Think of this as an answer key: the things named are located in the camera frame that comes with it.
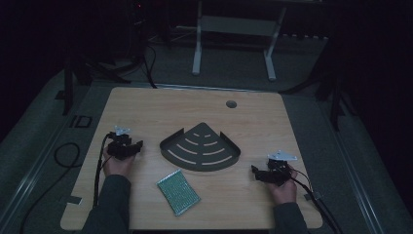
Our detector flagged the hand-held gripper cable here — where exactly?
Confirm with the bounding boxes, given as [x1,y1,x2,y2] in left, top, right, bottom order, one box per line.
[93,132,115,209]
[288,168,344,234]

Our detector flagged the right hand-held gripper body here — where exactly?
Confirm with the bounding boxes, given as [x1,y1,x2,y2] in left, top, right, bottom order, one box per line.
[263,149,298,187]

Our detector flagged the green circuit board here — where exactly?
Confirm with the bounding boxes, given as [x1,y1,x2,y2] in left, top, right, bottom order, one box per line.
[156,168,202,217]

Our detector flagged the right hand-held gripper cable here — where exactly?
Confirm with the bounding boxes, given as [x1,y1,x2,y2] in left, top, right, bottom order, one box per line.
[288,168,344,234]

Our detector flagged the dark metal corner shelf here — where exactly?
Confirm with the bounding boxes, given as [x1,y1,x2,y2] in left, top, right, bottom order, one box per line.
[159,121,242,173]

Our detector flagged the black floor cable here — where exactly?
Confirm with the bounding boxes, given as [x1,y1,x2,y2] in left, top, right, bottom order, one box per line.
[19,141,82,234]

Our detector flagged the black tripod stand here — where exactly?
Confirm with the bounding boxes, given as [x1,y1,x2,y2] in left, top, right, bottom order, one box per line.
[61,0,159,117]
[280,38,358,133]

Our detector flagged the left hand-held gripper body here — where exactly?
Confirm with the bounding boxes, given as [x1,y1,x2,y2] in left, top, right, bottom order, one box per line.
[106,125,136,160]

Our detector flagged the left hand-held gripper cable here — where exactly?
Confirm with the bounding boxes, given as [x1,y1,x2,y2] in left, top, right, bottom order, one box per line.
[93,132,115,209]

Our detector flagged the grey tape strip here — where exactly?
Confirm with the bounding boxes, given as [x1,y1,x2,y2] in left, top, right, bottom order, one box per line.
[65,195,83,206]

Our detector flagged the person's right hand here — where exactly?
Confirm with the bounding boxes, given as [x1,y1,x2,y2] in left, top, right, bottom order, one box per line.
[265,164,299,206]

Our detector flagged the person's left hand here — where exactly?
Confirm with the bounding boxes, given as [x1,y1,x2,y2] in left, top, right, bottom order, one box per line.
[102,150,136,178]

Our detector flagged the white metal table frame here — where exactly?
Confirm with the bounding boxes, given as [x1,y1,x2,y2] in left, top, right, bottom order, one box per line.
[191,0,288,82]

